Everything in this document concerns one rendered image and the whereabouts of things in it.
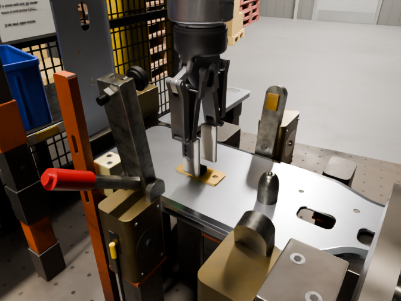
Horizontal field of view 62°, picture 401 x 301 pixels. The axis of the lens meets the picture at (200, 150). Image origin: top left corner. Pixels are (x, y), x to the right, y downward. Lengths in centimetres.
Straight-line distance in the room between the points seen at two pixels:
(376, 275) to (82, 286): 70
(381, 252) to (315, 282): 8
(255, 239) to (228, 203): 19
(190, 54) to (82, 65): 29
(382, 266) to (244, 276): 16
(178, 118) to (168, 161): 16
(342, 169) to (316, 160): 59
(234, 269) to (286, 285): 8
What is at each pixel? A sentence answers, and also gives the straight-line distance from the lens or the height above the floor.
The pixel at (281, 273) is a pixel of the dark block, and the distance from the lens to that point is 28.
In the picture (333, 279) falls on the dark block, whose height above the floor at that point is 112.
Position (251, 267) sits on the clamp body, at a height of 107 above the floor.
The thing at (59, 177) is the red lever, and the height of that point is 114.
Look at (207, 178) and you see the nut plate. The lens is 56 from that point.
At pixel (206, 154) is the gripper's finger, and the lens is 59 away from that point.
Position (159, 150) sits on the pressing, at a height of 100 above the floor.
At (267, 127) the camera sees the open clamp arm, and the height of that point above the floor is 104.
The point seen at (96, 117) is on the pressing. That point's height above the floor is 103.
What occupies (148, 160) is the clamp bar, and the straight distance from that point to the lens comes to 42.
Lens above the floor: 133
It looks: 31 degrees down
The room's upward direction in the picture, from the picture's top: straight up
